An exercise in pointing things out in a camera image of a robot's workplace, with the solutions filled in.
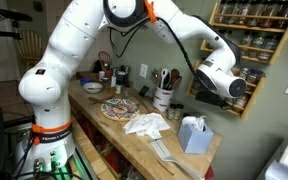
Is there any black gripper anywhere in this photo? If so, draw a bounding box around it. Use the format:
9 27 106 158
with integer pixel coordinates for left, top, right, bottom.
195 92 232 109

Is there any white spice shaker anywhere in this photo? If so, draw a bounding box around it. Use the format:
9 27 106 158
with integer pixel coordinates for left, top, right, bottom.
98 70 106 83

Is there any metal utensil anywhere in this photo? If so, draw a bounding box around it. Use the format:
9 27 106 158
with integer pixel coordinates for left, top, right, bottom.
151 68 161 87

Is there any blue bowl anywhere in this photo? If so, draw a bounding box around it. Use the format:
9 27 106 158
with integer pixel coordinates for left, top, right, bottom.
79 77 95 87

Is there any black base cable bundle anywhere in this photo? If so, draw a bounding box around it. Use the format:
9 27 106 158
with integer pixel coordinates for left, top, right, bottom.
8 133 68 180

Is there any wooden spindle chair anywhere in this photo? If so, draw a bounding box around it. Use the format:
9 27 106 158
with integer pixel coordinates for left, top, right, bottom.
97 50 113 72
15 29 47 73

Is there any aluminium base frame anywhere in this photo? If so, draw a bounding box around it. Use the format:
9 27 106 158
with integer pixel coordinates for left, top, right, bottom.
52 146 100 180

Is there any white slotted spatula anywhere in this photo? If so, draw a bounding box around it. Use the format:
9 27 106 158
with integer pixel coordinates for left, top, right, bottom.
159 67 170 90

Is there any wooden platform board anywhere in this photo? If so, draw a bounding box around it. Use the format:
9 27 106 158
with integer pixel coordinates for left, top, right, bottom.
69 116 118 180

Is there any tall steel canister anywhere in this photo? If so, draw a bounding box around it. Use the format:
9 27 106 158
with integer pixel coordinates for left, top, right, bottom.
123 66 131 88

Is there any wooden spoon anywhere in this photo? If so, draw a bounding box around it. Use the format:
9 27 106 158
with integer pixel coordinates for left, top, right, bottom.
169 68 181 88
170 75 184 91

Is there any white bowl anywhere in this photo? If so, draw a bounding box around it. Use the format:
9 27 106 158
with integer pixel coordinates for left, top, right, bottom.
82 82 104 94

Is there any red lid jar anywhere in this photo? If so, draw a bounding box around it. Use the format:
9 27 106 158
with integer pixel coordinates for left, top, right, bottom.
103 63 113 81

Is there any white wall outlet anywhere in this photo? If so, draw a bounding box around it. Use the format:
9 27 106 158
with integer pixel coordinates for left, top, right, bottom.
139 63 149 79

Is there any white red utensil crock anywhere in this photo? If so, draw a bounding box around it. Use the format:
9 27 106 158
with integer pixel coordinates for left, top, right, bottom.
152 84 176 113

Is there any small black timer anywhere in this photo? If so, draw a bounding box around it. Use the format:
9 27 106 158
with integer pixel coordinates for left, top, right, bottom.
138 85 150 98

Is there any small wooden spice rack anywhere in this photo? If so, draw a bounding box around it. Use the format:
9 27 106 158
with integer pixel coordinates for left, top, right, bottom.
185 59 267 120

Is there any wooden handled metal ladle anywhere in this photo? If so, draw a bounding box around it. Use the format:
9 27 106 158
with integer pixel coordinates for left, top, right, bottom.
88 95 132 113

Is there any black camera on boom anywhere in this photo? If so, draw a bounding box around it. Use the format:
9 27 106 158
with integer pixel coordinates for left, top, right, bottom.
0 8 34 40

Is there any crumpled white cloth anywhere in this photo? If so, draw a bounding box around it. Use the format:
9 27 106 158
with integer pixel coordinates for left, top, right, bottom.
122 112 171 140

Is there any colourful patterned plate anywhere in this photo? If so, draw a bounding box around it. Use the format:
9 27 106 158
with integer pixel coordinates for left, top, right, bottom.
100 98 141 122

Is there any black utensil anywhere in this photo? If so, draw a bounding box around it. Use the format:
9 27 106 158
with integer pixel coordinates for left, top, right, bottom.
163 73 172 90

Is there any wooden stepped condiment rack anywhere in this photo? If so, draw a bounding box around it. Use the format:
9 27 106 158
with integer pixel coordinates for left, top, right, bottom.
75 70 102 84

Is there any metal spatula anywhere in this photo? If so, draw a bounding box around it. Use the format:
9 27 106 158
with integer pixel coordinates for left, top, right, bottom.
147 135 205 180

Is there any steel pepper mill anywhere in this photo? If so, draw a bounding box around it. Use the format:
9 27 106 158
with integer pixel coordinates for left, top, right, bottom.
110 68 118 88

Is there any blue tissue box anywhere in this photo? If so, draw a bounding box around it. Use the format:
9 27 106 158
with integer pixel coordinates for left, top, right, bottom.
177 122 215 155

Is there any large wooden spice rack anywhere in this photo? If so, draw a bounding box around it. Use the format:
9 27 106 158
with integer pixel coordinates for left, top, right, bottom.
199 2 288 65

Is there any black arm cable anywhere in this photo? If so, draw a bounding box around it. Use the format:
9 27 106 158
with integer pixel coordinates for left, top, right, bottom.
108 16 198 76

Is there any small seasoning jar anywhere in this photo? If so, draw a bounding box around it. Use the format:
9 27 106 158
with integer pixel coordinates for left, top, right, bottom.
114 84 123 96

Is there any dark sauce bottle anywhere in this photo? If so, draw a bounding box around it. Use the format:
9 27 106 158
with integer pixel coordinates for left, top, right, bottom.
93 59 102 74

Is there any white tissue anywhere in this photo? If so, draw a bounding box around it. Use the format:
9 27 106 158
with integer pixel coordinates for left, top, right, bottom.
181 115 207 132

